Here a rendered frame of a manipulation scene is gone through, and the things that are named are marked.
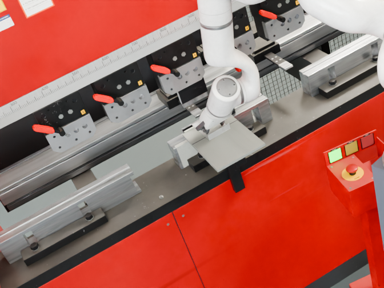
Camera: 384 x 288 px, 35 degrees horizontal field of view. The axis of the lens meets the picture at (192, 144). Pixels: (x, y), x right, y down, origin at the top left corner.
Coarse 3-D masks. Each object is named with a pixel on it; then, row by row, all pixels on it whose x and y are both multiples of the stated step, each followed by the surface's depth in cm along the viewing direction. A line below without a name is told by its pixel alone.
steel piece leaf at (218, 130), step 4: (220, 124) 208; (224, 124) 207; (228, 124) 203; (212, 128) 207; (216, 128) 207; (220, 128) 202; (224, 128) 203; (228, 128) 204; (200, 132) 207; (212, 132) 205; (216, 132) 202; (220, 132) 203; (208, 136) 201; (212, 136) 202; (216, 136) 203
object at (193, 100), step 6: (198, 84) 205; (204, 84) 206; (186, 90) 204; (192, 90) 205; (198, 90) 206; (204, 90) 207; (180, 96) 204; (186, 96) 205; (192, 96) 206; (198, 96) 208; (204, 96) 209; (186, 102) 207; (192, 102) 208
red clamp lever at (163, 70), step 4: (152, 68) 187; (156, 68) 187; (160, 68) 188; (164, 68) 188; (160, 72) 188; (164, 72) 189; (168, 72) 189; (172, 72) 190; (176, 72) 190; (176, 76) 191
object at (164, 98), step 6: (162, 96) 229; (168, 96) 226; (174, 96) 227; (162, 102) 232; (168, 102) 226; (174, 102) 227; (180, 102) 226; (168, 108) 228; (186, 108) 221; (192, 108) 220; (198, 108) 219; (192, 114) 217; (198, 114) 216
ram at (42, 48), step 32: (64, 0) 169; (96, 0) 173; (128, 0) 177; (160, 0) 182; (192, 0) 186; (0, 32) 166; (32, 32) 169; (64, 32) 173; (96, 32) 178; (128, 32) 182; (192, 32) 191; (0, 64) 170; (32, 64) 174; (64, 64) 178; (128, 64) 187; (0, 96) 174; (64, 96) 182; (0, 128) 178
